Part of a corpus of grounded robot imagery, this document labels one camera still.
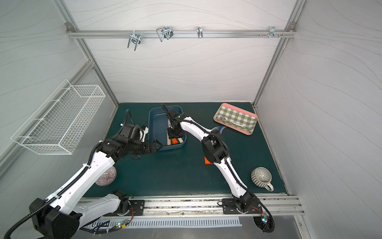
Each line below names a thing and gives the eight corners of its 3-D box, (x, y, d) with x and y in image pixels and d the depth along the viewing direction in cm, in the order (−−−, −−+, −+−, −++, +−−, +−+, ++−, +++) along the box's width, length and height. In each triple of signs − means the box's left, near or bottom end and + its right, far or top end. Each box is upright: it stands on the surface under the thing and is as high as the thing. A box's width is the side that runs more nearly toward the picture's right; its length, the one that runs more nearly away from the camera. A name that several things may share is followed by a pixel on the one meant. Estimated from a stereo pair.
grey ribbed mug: (254, 192, 79) (257, 189, 74) (248, 170, 86) (252, 167, 82) (271, 192, 79) (276, 189, 74) (265, 170, 86) (269, 167, 82)
